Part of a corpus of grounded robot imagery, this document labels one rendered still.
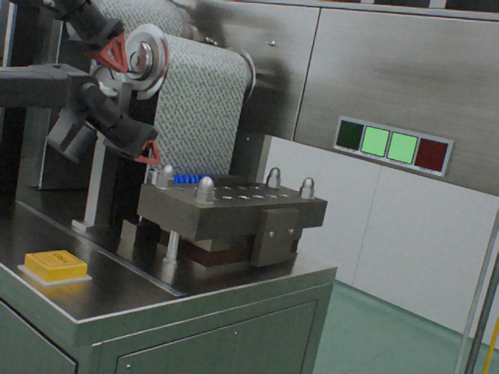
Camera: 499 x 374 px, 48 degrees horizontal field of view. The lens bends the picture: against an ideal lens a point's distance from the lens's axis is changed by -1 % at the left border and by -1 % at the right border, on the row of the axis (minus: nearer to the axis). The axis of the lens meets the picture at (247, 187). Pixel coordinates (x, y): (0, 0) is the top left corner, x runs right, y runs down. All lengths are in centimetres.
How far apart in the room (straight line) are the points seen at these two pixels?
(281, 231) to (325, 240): 290
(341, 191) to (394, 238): 50
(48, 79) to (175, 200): 29
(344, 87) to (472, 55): 27
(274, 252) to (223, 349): 22
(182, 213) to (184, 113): 25
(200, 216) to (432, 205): 278
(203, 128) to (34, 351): 55
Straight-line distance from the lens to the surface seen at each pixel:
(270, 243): 110
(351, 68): 122
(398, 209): 373
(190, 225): 97
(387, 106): 117
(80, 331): 80
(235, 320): 104
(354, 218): 388
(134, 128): 104
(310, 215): 122
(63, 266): 91
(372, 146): 116
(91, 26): 106
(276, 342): 118
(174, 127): 114
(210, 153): 122
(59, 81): 92
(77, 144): 99
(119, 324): 84
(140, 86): 113
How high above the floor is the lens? 125
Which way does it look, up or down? 10 degrees down
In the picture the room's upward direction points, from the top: 11 degrees clockwise
